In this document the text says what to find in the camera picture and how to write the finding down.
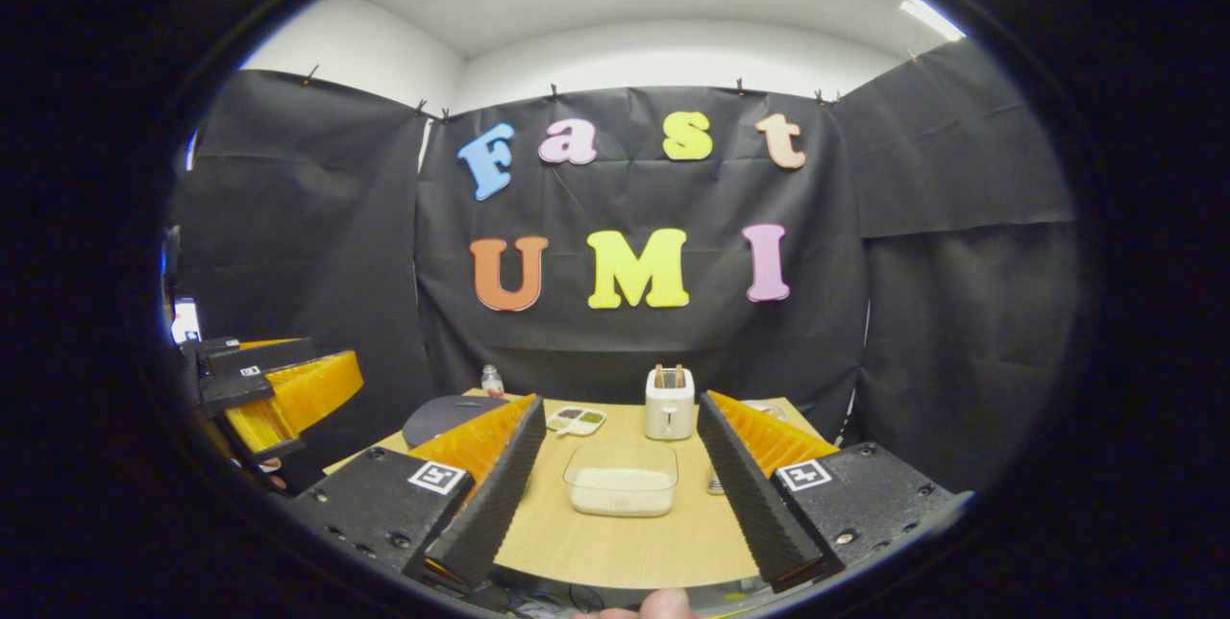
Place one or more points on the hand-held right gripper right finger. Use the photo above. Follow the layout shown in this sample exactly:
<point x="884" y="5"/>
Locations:
<point x="750" y="494"/>

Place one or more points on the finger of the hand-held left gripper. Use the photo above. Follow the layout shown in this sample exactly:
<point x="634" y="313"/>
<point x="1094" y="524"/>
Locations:
<point x="303" y="393"/>
<point x="255" y="355"/>

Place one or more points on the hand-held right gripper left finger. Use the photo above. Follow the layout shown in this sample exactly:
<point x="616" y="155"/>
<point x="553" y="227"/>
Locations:
<point x="490" y="499"/>

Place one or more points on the clear plastic rice container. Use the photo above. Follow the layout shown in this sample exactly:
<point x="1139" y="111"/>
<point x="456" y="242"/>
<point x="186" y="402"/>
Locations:
<point x="620" y="465"/>

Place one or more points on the bright monitor screen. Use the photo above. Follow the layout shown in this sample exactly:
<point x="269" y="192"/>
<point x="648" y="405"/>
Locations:
<point x="185" y="321"/>

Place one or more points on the white round plate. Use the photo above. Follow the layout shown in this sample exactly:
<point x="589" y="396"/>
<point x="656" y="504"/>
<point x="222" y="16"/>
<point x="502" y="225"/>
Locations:
<point x="769" y="408"/>

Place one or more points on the white toaster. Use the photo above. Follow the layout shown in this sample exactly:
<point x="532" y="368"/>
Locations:
<point x="669" y="417"/>

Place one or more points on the white divided seasoning dish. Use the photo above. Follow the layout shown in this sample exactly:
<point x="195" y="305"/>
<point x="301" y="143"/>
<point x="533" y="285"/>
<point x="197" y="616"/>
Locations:
<point x="577" y="421"/>

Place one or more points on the small bottle with red label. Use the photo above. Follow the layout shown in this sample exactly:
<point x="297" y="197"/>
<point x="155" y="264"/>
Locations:
<point x="492" y="381"/>

